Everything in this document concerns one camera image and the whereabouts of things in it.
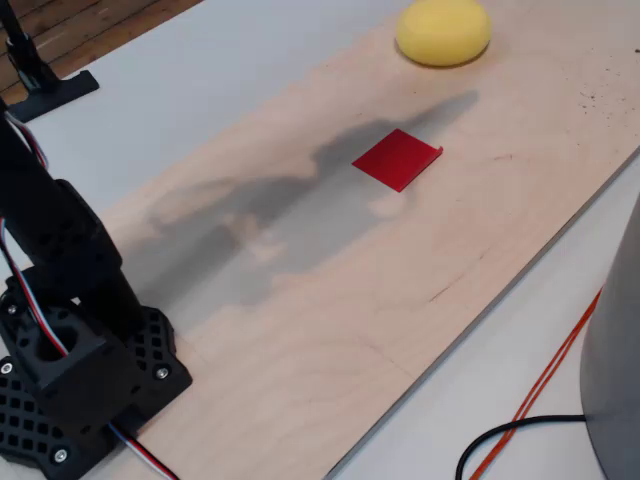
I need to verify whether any black camera stand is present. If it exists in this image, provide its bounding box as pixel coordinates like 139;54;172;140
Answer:
0;0;100;124

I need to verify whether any grey round lamp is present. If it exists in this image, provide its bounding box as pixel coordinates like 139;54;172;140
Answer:
579;192;640;480

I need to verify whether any thin black cable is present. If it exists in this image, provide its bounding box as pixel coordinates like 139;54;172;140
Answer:
455;414;587;480

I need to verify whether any red white black servo cable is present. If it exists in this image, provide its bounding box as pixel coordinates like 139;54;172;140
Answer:
108;422;181;480

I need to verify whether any orange twin wire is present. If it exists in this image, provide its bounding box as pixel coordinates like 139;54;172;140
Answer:
468;287;604;480

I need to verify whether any red square plate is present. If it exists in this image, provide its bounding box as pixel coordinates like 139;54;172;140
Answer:
351;128;445;194

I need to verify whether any light plywood board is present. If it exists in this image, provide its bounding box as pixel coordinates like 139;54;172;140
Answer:
94;0;640;480

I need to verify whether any yellow round sponge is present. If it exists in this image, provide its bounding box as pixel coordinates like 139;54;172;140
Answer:
395;0;493;68

